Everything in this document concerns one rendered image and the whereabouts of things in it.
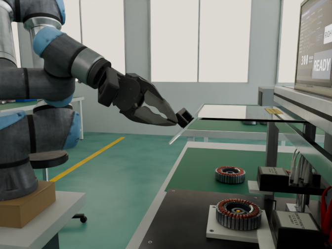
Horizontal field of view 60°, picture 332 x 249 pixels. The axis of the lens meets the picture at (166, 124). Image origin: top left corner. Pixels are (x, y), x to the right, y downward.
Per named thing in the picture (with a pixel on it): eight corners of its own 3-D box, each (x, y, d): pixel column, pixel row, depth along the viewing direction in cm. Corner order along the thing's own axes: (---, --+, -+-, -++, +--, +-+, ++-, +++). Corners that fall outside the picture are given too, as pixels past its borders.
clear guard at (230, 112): (168, 144, 61) (168, 116, 60) (184, 124, 84) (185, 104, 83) (338, 152, 54) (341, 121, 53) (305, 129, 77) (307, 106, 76)
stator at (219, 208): (213, 228, 70) (213, 214, 69) (218, 207, 80) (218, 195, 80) (261, 235, 67) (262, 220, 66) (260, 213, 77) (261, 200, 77)
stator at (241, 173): (222, 185, 105) (222, 176, 104) (211, 175, 115) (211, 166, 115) (250, 183, 107) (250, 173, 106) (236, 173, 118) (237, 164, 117)
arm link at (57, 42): (53, 48, 72) (55, 18, 66) (89, 70, 71) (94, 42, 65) (29, 61, 66) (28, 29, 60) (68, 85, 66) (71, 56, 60)
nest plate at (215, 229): (206, 237, 68) (206, 232, 68) (209, 208, 83) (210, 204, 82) (272, 245, 65) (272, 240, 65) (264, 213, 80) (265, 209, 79)
